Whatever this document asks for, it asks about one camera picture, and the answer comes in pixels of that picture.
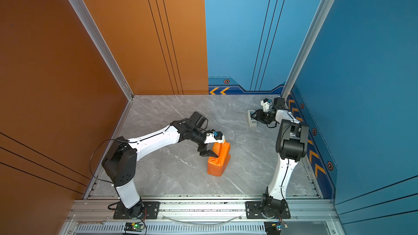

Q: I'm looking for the white tape dispenser blue roll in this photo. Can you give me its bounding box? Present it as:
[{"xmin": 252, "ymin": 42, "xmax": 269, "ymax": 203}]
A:
[{"xmin": 247, "ymin": 109, "xmax": 258, "ymax": 128}]

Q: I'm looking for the right green circuit board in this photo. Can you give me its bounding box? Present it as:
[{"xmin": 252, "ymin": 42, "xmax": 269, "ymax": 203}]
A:
[{"xmin": 264, "ymin": 222, "xmax": 287, "ymax": 235}]

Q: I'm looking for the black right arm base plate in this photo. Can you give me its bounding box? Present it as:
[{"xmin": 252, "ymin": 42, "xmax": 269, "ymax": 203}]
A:
[{"xmin": 245, "ymin": 200, "xmax": 291, "ymax": 219}]

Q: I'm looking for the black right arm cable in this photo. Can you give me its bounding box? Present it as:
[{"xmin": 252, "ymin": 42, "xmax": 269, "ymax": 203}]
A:
[{"xmin": 279, "ymin": 120, "xmax": 293, "ymax": 200}]

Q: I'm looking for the aluminium corner post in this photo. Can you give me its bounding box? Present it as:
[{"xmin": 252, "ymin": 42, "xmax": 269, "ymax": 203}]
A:
[
  {"xmin": 68, "ymin": 0, "xmax": 134, "ymax": 101},
  {"xmin": 281, "ymin": 0, "xmax": 335, "ymax": 100}
]

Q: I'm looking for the left green circuit board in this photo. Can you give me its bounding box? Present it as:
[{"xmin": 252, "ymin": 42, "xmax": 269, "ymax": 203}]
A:
[{"xmin": 124, "ymin": 222, "xmax": 147, "ymax": 235}]

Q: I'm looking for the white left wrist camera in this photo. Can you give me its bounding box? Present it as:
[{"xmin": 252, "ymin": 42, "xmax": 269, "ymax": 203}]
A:
[{"xmin": 186, "ymin": 112, "xmax": 225, "ymax": 145}]

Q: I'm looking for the green circuit board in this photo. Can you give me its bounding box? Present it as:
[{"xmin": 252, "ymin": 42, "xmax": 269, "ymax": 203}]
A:
[
  {"xmin": 124, "ymin": 222, "xmax": 147, "ymax": 235},
  {"xmin": 264, "ymin": 222, "xmax": 287, "ymax": 235}
]

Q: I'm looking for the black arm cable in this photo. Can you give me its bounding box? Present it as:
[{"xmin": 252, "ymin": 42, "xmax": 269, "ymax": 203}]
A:
[
  {"xmin": 279, "ymin": 120, "xmax": 293, "ymax": 200},
  {"xmin": 89, "ymin": 138, "xmax": 128, "ymax": 185}
]

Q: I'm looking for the left aluminium corner post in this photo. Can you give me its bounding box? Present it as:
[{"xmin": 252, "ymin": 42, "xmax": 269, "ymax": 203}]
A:
[{"xmin": 68, "ymin": 0, "xmax": 134, "ymax": 101}]

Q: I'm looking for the right aluminium corner post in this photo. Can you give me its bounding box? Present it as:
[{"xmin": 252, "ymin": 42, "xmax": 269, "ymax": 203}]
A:
[{"xmin": 281, "ymin": 0, "xmax": 335, "ymax": 100}]

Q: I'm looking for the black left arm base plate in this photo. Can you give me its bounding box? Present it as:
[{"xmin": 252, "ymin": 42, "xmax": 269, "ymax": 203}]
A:
[{"xmin": 113, "ymin": 201, "xmax": 160, "ymax": 220}]

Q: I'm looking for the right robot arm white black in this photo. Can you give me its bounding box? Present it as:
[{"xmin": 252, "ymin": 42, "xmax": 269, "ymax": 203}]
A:
[{"xmin": 250, "ymin": 108, "xmax": 309, "ymax": 219}]

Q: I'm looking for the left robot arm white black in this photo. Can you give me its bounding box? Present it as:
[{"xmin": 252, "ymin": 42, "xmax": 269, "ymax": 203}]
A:
[{"xmin": 102, "ymin": 123, "xmax": 225, "ymax": 210}]

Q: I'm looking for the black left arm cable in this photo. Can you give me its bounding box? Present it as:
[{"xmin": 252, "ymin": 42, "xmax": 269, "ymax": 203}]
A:
[{"xmin": 89, "ymin": 138, "xmax": 128, "ymax": 185}]

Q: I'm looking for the aluminium front rail frame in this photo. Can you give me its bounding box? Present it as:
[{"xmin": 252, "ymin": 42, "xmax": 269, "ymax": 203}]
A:
[{"xmin": 60, "ymin": 195, "xmax": 344, "ymax": 235}]

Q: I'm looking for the yellow wrapping paper sheet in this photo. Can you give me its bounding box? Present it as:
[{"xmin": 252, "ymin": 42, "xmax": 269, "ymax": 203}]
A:
[{"xmin": 207, "ymin": 142, "xmax": 231, "ymax": 177}]

